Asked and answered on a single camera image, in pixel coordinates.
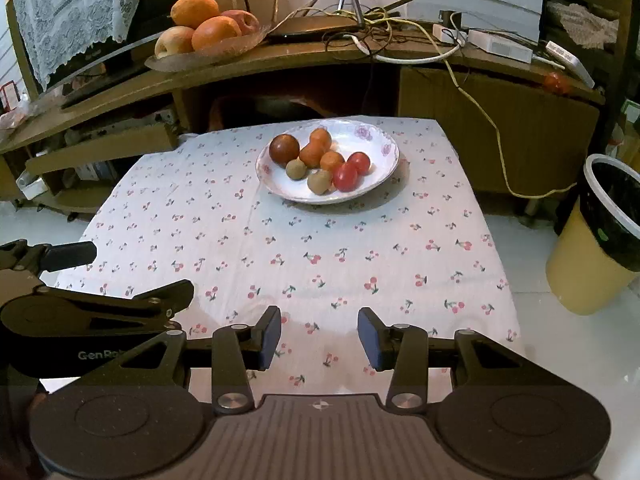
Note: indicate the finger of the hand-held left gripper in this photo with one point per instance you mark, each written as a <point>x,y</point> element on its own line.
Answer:
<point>150,305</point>
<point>65,256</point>

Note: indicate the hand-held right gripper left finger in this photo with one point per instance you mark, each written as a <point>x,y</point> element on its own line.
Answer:
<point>270,337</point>

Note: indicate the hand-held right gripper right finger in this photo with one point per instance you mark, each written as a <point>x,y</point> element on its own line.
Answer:
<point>370,340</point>

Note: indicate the white floral plate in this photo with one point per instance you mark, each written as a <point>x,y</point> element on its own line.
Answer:
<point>280,182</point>

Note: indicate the dark red tomato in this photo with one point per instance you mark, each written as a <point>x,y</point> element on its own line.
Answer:
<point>284,149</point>

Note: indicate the cherry print tablecloth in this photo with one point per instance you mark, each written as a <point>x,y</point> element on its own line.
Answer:
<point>325,250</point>

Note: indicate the wooden keyboard tray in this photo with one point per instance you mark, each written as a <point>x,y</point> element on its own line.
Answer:
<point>100,152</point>

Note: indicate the brown kiwi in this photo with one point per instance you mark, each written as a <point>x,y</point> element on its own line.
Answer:
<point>319,181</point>
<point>296,169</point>

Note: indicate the yellow trash bin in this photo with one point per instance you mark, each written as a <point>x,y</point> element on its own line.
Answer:
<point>575,270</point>

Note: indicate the pale apple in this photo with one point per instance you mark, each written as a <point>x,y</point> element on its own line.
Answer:
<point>172,42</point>

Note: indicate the glass fruit dish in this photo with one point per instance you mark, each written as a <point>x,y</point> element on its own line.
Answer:
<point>205,56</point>

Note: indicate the white lace cloth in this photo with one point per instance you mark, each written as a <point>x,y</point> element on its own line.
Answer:
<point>70,10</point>

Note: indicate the large orange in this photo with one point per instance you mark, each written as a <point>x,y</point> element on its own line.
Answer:
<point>195,10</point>
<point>216,34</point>

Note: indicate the wooden desk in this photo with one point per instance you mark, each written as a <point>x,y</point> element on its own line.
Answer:
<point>310,67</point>

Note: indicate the red apple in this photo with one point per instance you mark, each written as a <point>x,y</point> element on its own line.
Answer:
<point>245,20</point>

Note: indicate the black router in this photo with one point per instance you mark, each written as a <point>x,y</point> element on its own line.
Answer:
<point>320,25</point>

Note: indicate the white power adapter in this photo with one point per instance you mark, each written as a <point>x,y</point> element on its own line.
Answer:
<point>447,32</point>

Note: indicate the small red tomato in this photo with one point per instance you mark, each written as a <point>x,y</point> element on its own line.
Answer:
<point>556,83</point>

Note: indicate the white power strip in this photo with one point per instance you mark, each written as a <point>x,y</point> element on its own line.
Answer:
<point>500,44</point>

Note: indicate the flat white device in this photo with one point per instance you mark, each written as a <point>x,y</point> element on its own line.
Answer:
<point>570,60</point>

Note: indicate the beige lace cloth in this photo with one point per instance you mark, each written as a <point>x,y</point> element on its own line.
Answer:
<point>580,22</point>

